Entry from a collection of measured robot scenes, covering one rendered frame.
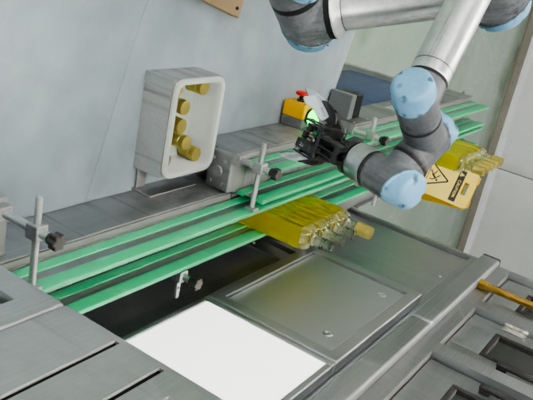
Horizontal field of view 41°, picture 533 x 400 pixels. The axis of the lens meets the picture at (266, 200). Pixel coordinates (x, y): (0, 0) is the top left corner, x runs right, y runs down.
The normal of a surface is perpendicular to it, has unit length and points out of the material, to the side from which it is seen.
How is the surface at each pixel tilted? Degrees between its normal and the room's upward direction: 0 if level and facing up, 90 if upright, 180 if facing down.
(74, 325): 90
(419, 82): 93
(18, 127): 0
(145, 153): 90
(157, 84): 90
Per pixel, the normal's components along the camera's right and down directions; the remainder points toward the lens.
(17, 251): 0.19, -0.92
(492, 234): -0.55, 0.19
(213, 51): 0.81, 0.35
